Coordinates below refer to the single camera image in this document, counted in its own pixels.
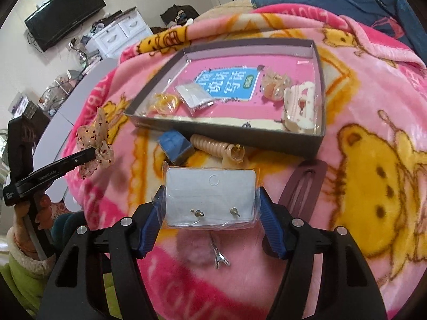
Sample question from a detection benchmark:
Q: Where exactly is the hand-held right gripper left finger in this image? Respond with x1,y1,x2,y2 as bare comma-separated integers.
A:
37,187,167,320

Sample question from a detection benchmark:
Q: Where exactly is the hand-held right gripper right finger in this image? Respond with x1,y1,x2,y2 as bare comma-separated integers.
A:
255,187,389,320

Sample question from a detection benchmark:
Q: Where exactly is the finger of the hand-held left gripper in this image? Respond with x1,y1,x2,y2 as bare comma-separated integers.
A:
33,148,99,187

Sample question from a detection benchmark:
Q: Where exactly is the beige mesh bow hair clip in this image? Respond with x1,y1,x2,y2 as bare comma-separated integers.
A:
76,107,116,179

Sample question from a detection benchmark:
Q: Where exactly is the white earring card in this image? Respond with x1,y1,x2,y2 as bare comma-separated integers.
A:
152,166,264,230

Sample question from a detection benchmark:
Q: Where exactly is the grey cardboard box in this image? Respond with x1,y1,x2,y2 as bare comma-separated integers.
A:
125,38,327,158

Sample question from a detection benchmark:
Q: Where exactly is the white hair claw clip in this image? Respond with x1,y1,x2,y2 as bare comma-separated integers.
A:
283,81,322,132

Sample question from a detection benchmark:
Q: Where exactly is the bag of yellow rings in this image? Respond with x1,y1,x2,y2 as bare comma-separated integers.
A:
147,93,182,115

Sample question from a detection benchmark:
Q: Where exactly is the silver cloth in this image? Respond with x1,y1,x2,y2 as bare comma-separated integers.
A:
174,82,214,110

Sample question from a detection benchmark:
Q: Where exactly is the person's left hand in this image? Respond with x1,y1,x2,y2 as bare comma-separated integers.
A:
13,195,56,251

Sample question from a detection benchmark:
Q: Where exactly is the person's dark blue garment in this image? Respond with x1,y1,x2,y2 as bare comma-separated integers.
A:
52,211,89,241

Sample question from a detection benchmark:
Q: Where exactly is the brown snap hair clip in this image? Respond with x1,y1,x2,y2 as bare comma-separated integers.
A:
278,160,328,222

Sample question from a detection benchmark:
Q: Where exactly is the grey bed footboard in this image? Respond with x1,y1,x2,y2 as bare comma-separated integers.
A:
33,57,117,212

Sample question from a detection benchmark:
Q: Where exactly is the cluttered desk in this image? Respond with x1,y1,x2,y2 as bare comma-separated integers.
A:
7,50,101,121

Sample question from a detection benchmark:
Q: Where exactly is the small blue box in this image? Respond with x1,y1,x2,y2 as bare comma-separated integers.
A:
157,130,194,165

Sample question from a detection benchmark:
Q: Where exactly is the white drawer cabinet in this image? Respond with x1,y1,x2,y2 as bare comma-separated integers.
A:
92,10,154,59

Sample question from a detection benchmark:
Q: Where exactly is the black television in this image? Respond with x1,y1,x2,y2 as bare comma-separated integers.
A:
24,0,106,53

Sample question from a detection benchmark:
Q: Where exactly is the pink printed blanket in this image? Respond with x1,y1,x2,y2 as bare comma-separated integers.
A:
63,5,427,320

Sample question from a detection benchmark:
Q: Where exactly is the black bag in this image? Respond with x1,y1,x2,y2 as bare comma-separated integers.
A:
160,4,201,27

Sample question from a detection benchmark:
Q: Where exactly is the beige bed sheet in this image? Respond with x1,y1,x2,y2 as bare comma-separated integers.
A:
197,0,259,19

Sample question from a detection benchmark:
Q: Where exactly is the beige spiral hair tie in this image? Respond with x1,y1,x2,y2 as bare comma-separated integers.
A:
190,133,246,167

